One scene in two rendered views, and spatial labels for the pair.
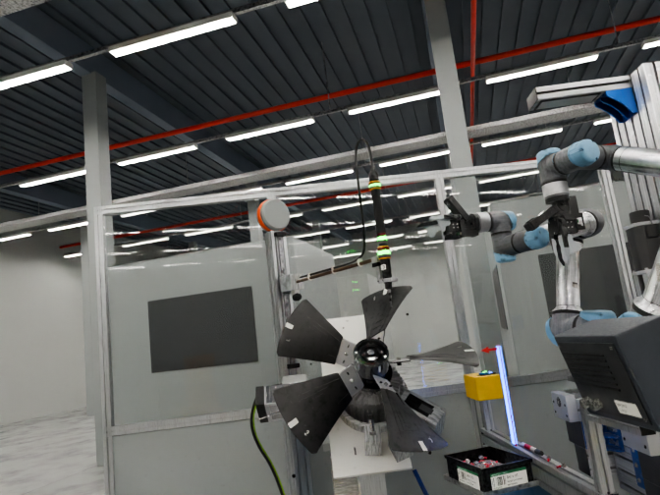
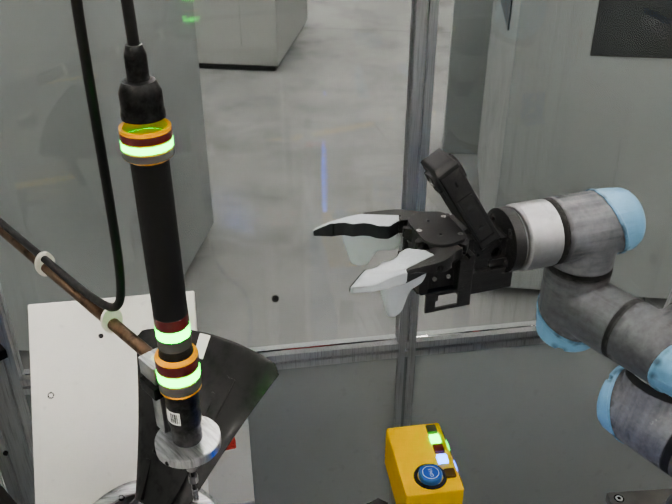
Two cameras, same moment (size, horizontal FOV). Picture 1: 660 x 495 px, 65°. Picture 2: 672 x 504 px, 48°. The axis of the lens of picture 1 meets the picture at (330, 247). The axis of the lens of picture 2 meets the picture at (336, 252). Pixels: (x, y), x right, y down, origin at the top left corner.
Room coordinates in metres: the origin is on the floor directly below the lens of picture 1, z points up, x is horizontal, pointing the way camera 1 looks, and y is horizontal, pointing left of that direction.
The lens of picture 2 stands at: (1.20, -0.28, 2.05)
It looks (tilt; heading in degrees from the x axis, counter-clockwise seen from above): 31 degrees down; 354
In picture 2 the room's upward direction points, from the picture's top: straight up
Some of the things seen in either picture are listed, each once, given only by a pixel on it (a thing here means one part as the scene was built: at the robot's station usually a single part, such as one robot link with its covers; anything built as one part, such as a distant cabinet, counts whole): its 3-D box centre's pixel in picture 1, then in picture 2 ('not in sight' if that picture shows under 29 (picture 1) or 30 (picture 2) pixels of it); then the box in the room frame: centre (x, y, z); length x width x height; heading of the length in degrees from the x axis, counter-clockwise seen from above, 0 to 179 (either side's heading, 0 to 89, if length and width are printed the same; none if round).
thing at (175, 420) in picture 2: (380, 225); (167, 287); (1.81, -0.19, 1.66); 0.04 x 0.04 x 0.46
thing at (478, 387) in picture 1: (482, 387); (421, 477); (2.12, -0.54, 1.02); 0.16 x 0.10 x 0.11; 2
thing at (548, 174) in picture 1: (551, 167); not in sight; (1.58, -0.72, 1.73); 0.09 x 0.08 x 0.11; 21
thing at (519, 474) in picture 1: (487, 468); not in sight; (1.65, -0.39, 0.85); 0.22 x 0.17 x 0.07; 17
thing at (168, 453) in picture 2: (384, 268); (178, 406); (1.81, -0.18, 1.50); 0.09 x 0.07 x 0.10; 37
